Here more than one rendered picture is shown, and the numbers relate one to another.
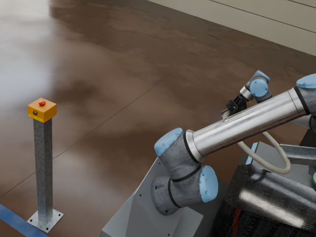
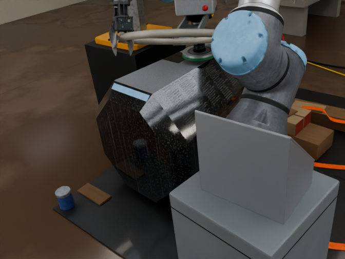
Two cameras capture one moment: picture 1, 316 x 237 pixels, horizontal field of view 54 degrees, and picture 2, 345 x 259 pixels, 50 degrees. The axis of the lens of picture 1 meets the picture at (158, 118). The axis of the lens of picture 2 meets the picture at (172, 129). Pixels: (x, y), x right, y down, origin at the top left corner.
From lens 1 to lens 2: 1.26 m
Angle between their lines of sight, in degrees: 51
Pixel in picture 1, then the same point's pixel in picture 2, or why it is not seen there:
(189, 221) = not seen: hidden behind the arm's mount
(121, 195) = not seen: outside the picture
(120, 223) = (256, 228)
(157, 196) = (275, 126)
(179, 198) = (291, 97)
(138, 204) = (293, 148)
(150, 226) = (302, 163)
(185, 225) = not seen: hidden behind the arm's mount
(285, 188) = (190, 85)
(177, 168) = (281, 55)
